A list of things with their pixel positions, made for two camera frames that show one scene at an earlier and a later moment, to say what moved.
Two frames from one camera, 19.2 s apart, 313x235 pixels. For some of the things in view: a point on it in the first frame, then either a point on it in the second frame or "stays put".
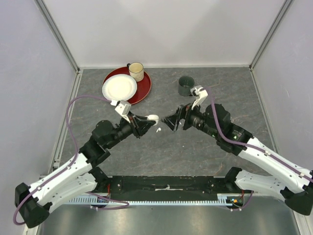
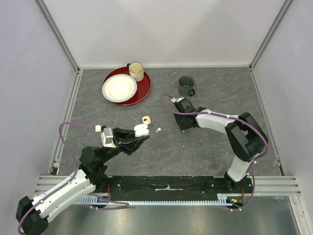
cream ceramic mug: x=136 y=70 stays put
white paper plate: x=120 y=87 stays put
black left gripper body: x=136 y=129 → x=124 y=149
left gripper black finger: x=147 y=124 → x=134 y=145
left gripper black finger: x=141 y=117 → x=118 y=133
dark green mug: x=185 y=83 stays put
